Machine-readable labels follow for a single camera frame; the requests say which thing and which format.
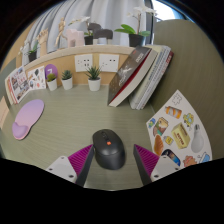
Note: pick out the window with dark frame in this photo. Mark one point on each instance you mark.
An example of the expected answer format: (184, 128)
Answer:
(165, 10)

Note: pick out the white leaning book stack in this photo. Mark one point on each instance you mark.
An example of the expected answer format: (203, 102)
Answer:
(155, 78)

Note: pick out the white orchid in black pot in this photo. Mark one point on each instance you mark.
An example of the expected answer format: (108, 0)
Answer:
(32, 56)
(88, 40)
(136, 40)

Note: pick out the round purple number sign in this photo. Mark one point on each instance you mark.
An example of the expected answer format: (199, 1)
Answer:
(51, 69)

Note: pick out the wooden mannequin figure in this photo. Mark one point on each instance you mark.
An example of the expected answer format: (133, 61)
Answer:
(61, 28)

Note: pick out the white wall socket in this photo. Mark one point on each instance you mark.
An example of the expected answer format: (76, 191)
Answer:
(83, 62)
(109, 62)

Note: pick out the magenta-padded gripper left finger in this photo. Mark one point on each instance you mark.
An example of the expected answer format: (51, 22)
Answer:
(61, 168)

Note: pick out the small white sticker sheet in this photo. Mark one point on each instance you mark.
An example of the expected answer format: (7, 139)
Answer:
(36, 78)

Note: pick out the purple mouse pad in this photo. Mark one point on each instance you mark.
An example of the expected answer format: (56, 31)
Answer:
(28, 116)

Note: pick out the light wooden desk shelf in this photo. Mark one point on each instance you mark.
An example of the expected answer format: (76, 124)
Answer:
(66, 51)

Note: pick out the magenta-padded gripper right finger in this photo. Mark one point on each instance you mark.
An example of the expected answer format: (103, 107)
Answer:
(165, 166)

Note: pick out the red-edged photo magazine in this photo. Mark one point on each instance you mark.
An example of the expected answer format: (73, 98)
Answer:
(18, 85)

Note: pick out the dark horse figurine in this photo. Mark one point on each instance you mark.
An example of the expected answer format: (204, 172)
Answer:
(101, 33)

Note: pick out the black book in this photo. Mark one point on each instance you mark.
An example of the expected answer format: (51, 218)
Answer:
(128, 75)

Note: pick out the grey curtain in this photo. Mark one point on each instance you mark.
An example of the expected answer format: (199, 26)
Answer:
(106, 11)

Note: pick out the black computer mouse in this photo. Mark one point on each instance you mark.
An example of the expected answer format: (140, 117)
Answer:
(109, 151)

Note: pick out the beige card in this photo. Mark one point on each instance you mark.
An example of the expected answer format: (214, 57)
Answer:
(3, 111)

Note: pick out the small succulent in white pot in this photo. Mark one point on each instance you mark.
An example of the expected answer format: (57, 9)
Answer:
(67, 83)
(94, 84)
(52, 85)

